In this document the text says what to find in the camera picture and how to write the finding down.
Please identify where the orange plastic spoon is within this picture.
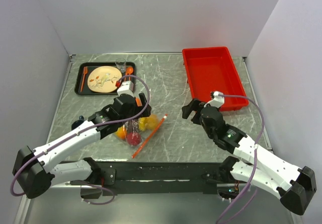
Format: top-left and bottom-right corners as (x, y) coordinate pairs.
(125, 66), (134, 76)

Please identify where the orange plastic fork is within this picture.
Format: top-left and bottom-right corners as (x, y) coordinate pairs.
(79, 66), (88, 93)

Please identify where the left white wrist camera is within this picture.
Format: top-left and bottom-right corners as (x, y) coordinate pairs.
(117, 81), (134, 97)

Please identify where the red fake apple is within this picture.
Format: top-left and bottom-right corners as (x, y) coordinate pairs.
(126, 132), (141, 146)

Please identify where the beige bird plate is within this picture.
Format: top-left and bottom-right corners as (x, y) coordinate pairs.
(87, 66), (122, 93)

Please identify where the red plastic bin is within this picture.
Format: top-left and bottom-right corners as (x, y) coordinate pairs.
(182, 46), (246, 102)

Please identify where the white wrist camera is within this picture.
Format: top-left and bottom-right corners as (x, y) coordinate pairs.
(204, 91), (225, 109)
(117, 81), (134, 97)

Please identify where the dark blue object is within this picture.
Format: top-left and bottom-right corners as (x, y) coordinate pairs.
(71, 115), (85, 130)

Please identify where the orange fake fruit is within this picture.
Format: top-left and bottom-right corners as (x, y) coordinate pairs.
(115, 126), (127, 139)

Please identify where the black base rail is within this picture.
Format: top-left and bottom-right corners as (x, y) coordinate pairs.
(57, 157), (252, 199)

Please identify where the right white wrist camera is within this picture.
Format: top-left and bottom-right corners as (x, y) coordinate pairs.
(204, 91), (225, 109)

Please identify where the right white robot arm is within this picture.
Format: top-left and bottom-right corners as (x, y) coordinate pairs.
(182, 96), (316, 215)

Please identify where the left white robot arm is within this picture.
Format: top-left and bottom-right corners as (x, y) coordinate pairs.
(10, 93), (151, 199)

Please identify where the clear zip top bag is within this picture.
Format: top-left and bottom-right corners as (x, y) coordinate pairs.
(114, 113), (169, 159)

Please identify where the yellow fake fruit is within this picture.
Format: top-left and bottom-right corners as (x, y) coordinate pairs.
(138, 115), (159, 131)

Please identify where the clear plastic cup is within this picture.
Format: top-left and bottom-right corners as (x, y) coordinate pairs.
(115, 58), (126, 74)

